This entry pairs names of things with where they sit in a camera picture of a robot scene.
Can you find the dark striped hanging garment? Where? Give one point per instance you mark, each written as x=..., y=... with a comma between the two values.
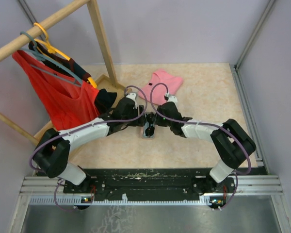
x=104, y=99

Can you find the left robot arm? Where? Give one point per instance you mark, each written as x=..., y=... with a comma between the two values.
x=53, y=150

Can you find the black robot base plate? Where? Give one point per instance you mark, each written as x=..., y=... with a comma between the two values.
x=157, y=187

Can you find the wooden clothes rack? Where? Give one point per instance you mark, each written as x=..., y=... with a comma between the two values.
x=109, y=82

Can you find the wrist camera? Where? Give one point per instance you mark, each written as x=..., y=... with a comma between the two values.
x=170, y=98
x=130, y=95

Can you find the red hanging shirt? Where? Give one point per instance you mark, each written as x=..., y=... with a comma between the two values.
x=67, y=105

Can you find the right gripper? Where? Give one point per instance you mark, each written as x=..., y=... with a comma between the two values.
x=158, y=121

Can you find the aluminium frame rail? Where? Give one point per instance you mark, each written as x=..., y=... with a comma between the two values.
x=41, y=207

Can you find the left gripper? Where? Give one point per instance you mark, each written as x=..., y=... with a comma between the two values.
x=141, y=110

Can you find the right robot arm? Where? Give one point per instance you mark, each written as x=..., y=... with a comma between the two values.
x=232, y=143

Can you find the grey-blue plastic hanger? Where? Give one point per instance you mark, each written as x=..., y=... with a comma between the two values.
x=40, y=57

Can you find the tortoiseshell sunglasses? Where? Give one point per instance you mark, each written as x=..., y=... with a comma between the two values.
x=149, y=132

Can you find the yellow plastic hanger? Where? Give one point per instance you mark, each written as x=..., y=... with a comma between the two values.
x=51, y=49

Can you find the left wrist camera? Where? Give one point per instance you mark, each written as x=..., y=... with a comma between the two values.
x=130, y=95

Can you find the pink folded shirt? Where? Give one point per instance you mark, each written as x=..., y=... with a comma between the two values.
x=173, y=84

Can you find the pink glasses case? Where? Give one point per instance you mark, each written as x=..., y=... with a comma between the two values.
x=147, y=122

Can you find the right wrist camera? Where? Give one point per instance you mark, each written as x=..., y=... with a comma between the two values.
x=170, y=98

